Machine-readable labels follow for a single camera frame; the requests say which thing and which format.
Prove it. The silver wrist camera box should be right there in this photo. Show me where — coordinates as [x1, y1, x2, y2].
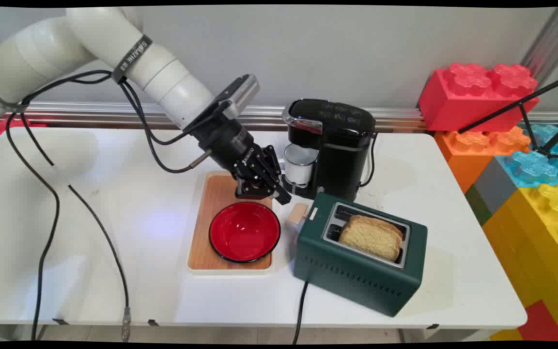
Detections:
[213, 74, 261, 121]

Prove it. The red bowl with black rim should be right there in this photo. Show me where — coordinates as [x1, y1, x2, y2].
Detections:
[209, 202, 281, 264]

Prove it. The wooden tray with white rim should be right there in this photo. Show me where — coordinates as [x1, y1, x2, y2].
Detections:
[186, 170, 276, 276]

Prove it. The wooden toaster lever knob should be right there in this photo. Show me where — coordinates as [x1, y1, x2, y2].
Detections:
[287, 203, 310, 226]

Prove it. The green toaster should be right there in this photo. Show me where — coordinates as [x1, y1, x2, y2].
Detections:
[293, 192, 428, 318]

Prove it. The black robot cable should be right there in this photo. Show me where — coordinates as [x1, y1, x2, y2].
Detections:
[5, 70, 212, 343]

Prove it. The black velcro strap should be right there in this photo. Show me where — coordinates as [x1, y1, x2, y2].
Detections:
[111, 34, 154, 85]

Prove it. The light blue toy block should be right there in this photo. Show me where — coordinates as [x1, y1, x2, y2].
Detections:
[496, 122, 558, 190]

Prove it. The black toaster power cable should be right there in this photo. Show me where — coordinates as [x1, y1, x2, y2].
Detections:
[292, 280, 310, 346]

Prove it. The toast bread slice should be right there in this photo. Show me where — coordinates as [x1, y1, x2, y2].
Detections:
[348, 215, 404, 240]
[339, 222, 402, 262]

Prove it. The white mug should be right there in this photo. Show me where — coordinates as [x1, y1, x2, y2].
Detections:
[284, 143, 319, 187]

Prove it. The yellow toy block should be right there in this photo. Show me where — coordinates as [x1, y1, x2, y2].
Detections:
[481, 183, 558, 343]

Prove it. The red toy block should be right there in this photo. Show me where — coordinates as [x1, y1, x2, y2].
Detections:
[418, 63, 540, 133]

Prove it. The aluminium wall rail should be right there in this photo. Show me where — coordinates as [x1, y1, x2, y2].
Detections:
[0, 101, 558, 132]

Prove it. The black tripod stand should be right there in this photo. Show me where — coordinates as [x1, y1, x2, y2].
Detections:
[457, 71, 558, 160]

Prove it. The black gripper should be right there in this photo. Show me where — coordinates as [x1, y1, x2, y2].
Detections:
[183, 101, 292, 206]

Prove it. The orange toy block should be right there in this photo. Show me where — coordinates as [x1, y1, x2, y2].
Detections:
[434, 125, 545, 194]

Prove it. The black coffee machine cable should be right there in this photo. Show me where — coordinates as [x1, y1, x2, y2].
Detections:
[359, 132, 379, 189]

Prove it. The black coffee machine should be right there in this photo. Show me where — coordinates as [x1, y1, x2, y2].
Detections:
[281, 98, 376, 203]

